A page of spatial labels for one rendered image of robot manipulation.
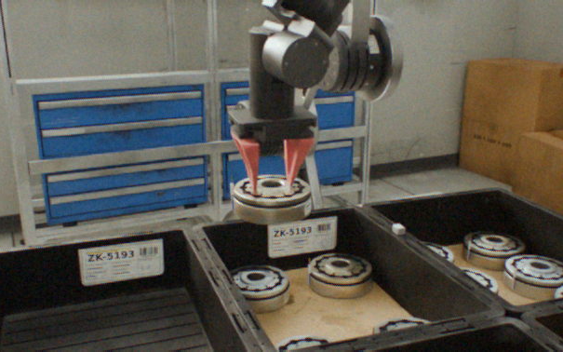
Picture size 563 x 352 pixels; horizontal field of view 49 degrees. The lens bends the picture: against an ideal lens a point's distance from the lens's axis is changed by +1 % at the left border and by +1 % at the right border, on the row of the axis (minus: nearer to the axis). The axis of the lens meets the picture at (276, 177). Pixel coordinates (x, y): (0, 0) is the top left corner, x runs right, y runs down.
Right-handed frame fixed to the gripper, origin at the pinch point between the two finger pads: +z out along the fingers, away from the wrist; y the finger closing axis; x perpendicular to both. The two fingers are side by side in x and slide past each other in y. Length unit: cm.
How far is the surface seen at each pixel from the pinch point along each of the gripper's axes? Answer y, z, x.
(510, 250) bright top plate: 44.6, 20.0, 5.5
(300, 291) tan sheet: 7.2, 22.7, 7.9
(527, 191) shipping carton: 237, 116, 222
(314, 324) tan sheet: 5.7, 22.0, -2.2
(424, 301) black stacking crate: 20.7, 18.2, -6.8
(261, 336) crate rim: -6.7, 10.9, -17.8
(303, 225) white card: 10.6, 15.3, 16.0
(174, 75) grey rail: 15, 24, 192
